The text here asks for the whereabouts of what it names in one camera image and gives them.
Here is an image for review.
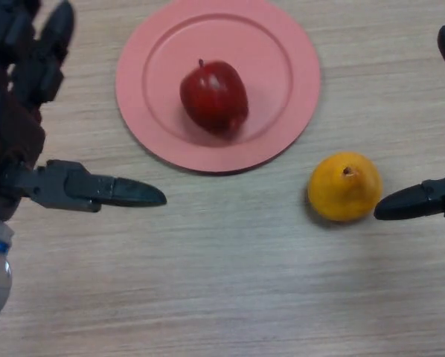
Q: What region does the red apple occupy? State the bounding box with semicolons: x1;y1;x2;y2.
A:
179;58;249;137

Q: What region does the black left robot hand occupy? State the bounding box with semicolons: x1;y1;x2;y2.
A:
0;0;167;224

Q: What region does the yellow pear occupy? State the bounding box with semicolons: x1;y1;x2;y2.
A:
307;151;383;222

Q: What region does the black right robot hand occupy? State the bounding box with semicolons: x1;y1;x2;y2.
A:
373;25;445;222

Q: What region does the pink round plate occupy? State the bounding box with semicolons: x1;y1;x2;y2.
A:
115;0;322;175

